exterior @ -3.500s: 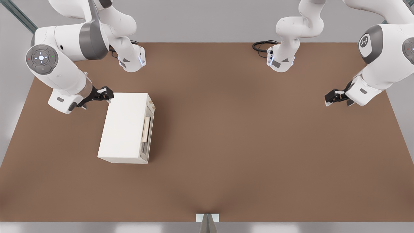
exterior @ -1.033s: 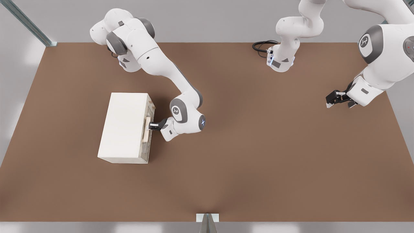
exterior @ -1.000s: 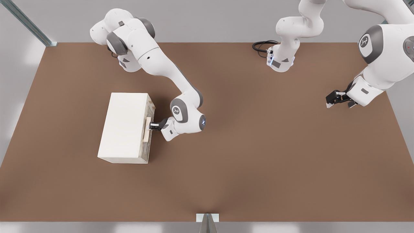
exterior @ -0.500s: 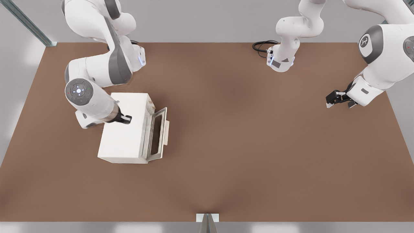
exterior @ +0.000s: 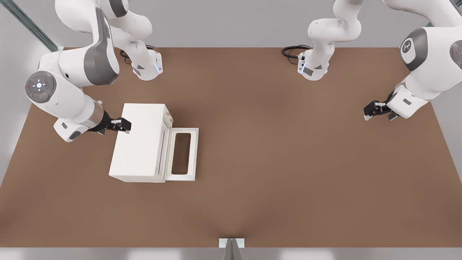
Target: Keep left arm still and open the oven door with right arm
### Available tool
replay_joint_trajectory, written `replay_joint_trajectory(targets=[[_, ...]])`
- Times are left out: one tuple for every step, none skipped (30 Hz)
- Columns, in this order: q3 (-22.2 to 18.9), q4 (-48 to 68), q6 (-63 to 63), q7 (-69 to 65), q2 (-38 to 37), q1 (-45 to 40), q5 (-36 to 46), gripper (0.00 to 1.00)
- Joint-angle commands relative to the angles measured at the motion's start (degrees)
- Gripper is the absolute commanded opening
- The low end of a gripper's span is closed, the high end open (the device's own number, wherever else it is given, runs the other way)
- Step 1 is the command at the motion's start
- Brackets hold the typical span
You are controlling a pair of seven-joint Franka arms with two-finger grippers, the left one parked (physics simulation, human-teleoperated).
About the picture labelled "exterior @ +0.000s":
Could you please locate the black cable loop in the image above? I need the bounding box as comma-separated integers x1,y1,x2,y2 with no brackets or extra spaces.
119,45,156,66
281,45,312,66

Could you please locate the white oven body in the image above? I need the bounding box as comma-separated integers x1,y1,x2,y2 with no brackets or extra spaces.
109,103,174,183

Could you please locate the white oven door with window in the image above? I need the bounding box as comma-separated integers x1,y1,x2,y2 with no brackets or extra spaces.
164,127,199,182

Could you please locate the silver frame post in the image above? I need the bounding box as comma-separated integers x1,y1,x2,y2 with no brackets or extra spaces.
0,0,64,52
219,238,245,260

